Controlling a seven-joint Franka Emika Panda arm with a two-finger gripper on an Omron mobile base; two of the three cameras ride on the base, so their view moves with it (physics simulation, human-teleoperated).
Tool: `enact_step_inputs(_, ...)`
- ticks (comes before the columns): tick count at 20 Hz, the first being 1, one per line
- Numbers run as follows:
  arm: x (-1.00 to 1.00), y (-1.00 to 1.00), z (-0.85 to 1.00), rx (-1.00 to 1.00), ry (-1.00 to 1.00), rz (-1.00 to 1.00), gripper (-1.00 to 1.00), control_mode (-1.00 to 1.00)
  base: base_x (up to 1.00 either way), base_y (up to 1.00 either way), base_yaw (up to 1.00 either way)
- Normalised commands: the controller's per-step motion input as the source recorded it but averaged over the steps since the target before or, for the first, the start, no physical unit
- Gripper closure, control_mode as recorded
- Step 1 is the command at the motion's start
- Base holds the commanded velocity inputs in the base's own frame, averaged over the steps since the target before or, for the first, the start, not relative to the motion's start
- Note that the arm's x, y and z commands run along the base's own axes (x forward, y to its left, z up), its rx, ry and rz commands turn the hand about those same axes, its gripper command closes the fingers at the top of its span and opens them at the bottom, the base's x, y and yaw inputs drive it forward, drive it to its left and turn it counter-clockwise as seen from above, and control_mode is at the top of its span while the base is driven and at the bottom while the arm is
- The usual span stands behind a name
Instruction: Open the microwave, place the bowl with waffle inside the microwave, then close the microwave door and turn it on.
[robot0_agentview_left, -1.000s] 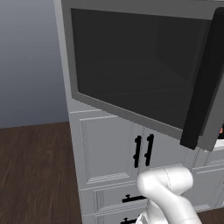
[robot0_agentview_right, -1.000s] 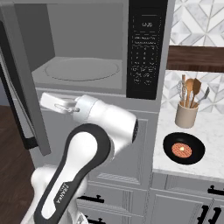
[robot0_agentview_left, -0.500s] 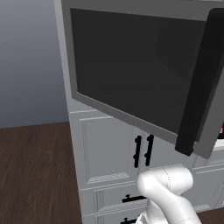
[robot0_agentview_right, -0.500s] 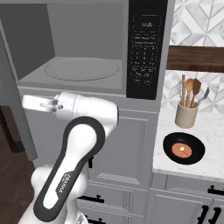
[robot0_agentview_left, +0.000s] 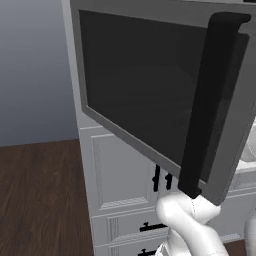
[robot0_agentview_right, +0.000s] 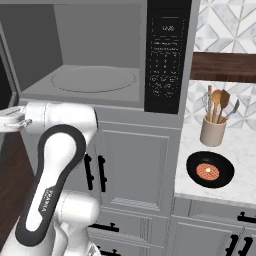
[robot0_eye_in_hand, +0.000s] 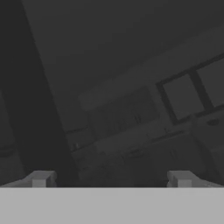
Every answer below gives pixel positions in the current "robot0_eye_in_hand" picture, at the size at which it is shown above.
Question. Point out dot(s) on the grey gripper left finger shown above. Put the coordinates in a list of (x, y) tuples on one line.
[(40, 178)]

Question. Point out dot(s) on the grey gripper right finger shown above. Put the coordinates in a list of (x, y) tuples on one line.
[(182, 178)]

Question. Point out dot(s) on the run of base cupboards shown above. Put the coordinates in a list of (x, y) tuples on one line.
[(140, 160)]

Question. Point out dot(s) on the tall dark cabinet panel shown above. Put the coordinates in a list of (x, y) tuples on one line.
[(32, 110)]

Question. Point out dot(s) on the dark framed window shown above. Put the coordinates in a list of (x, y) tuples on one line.
[(186, 96)]

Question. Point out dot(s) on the run of wall cupboards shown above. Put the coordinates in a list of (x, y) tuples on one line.
[(122, 116)]

